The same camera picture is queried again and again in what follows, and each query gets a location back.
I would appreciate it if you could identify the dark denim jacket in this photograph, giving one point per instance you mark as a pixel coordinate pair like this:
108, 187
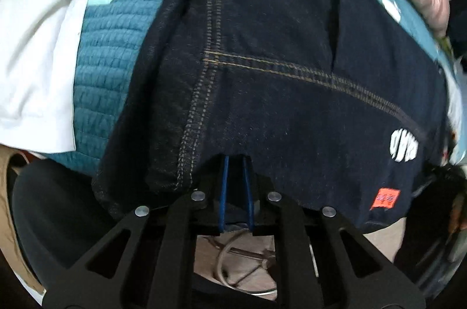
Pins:
292, 39

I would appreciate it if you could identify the teal quilted bed sheet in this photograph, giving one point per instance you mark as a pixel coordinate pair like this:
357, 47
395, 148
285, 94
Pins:
105, 50

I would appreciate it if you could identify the white pillow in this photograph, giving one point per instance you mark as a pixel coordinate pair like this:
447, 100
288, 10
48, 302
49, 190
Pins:
40, 39

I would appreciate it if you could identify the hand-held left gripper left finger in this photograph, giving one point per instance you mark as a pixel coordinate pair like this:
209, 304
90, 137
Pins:
223, 185

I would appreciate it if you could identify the navy and yellow puffer jacket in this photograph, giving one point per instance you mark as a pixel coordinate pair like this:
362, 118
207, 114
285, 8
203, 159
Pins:
458, 28

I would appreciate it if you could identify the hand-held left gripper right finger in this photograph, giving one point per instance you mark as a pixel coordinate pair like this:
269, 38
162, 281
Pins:
248, 185

